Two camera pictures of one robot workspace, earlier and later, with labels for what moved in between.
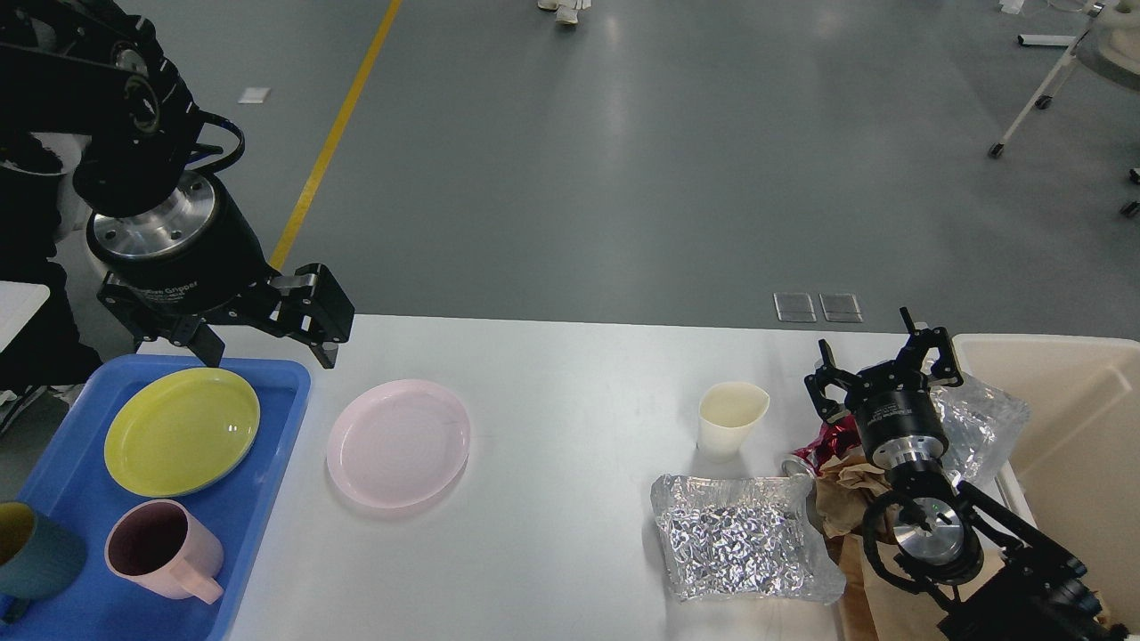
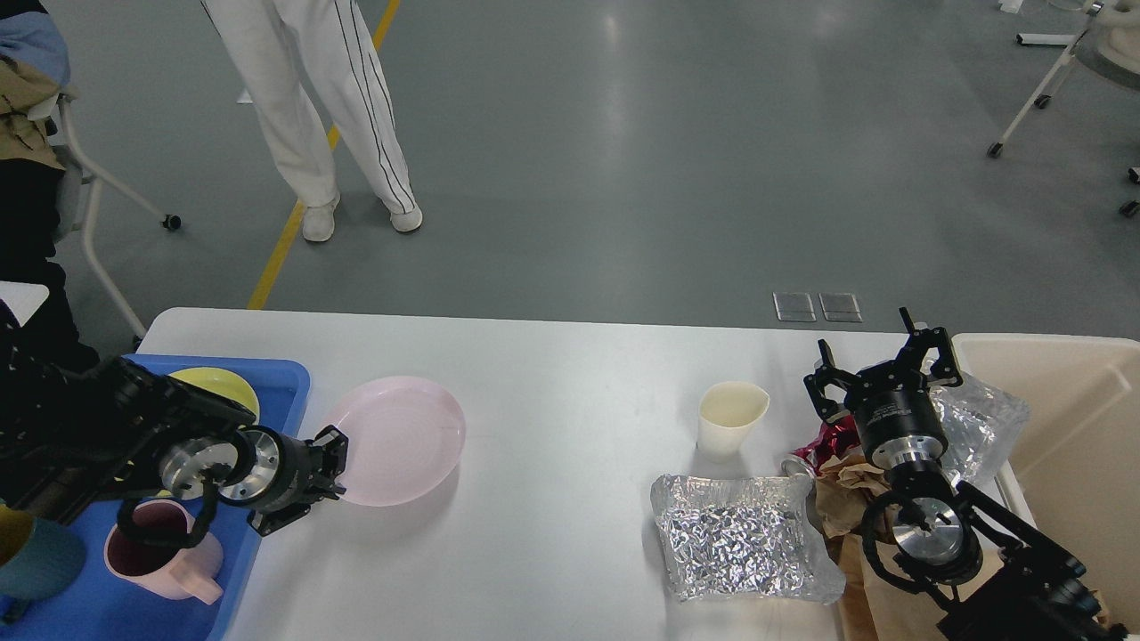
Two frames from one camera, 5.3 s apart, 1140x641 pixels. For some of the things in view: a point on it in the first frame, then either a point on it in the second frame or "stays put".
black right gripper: [894, 409] stays put
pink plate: [398, 443] stays put
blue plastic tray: [75, 479] stays put
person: [566, 11] to [330, 46]
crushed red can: [835, 439] stays put
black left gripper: [199, 255] to [283, 474]
